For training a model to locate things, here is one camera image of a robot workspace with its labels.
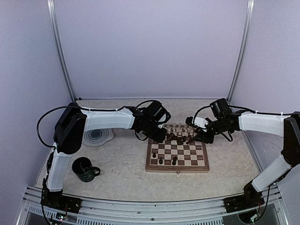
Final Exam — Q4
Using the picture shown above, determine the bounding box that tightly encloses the dark knight piece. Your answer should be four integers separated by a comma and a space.
172, 156, 178, 165

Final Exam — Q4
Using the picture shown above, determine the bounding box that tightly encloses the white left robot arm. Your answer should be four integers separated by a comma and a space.
42, 100, 171, 209

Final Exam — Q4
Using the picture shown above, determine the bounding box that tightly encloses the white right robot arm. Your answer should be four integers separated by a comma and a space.
191, 98, 300, 212

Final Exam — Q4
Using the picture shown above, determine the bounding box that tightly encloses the wooden folding chess board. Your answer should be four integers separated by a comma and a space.
145, 123, 210, 173

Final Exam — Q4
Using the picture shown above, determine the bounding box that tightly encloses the white blue swirl plate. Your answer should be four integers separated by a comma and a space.
82, 129, 114, 147

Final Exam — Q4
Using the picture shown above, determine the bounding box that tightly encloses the dark green mug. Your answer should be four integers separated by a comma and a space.
72, 157, 101, 182

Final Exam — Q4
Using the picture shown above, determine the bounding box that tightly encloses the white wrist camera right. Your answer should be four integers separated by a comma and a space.
185, 116, 209, 129

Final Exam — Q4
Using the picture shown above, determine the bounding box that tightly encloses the aluminium frame rail front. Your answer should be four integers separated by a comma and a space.
14, 185, 292, 225

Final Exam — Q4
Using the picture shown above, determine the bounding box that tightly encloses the aluminium corner post right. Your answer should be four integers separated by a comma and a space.
227, 0, 255, 102

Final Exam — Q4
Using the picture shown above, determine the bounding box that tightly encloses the aluminium corner post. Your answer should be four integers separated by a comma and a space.
47, 0, 76, 102
227, 0, 255, 102

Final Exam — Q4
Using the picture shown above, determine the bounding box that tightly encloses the aluminium corner post left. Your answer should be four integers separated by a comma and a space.
47, 0, 76, 102

